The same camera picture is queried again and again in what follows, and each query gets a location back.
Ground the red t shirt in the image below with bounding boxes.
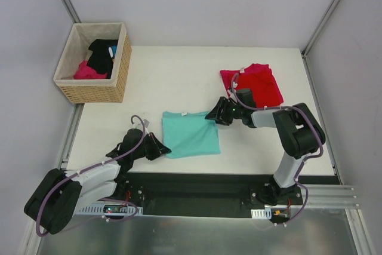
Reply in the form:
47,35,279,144
220,63,284,107

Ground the teal t shirt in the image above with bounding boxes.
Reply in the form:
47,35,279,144
162,112,221,159

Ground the woven wicker basket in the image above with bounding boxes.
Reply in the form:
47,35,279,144
53,22,132,103

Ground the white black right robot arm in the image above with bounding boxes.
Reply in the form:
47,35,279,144
205,88,326,204

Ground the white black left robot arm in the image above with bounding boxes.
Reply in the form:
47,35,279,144
24,128,171,234

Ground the black t shirt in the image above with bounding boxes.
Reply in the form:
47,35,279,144
87,39,118,79

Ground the magenta t shirt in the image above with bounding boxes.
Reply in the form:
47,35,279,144
73,60,107,80

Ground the left white cable duct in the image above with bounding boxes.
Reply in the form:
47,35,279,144
75,203,143,216

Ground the white cable duct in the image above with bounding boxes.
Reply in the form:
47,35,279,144
75,203,143,216
251,208,272,220

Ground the right white cable duct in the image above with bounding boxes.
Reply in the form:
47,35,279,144
251,208,272,220

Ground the aluminium rail right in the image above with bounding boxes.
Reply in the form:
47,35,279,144
301,185,358,208

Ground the right aluminium frame post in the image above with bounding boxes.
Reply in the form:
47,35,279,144
301,0,342,59

